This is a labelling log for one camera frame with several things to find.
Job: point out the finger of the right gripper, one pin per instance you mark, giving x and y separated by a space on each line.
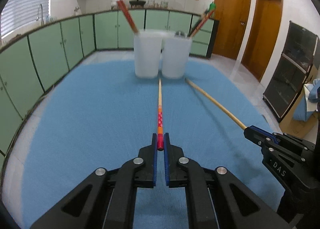
259 136
280 136

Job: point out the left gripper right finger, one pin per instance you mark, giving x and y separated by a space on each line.
216 198

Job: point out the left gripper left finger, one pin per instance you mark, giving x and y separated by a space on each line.
106 198

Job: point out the plain bamboo chopstick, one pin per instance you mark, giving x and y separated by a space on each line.
219 105

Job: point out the red patterned chopstick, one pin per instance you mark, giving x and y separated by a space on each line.
209 15

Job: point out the black chopstick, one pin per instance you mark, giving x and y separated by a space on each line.
201 21

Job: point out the orange patterned bamboo chopstick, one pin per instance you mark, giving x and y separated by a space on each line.
130 19

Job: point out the red bamboo chopstick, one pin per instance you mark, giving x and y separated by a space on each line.
127 16

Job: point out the green lower kitchen cabinets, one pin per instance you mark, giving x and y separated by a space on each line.
32 63

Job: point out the kitchen faucet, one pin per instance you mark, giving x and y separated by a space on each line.
39 16

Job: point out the black glass cabinet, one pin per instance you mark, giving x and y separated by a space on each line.
299 55

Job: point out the blue table mat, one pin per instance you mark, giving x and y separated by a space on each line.
100 115

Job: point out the wooden door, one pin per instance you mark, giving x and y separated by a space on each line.
263 36
232 16

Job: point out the white double utensil holder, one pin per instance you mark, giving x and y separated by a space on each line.
158 51

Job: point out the green bottle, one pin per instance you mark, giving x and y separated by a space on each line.
212 7

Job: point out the black wok pan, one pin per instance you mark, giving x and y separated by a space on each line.
137 3

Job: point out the window blind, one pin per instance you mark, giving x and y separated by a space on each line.
17 13

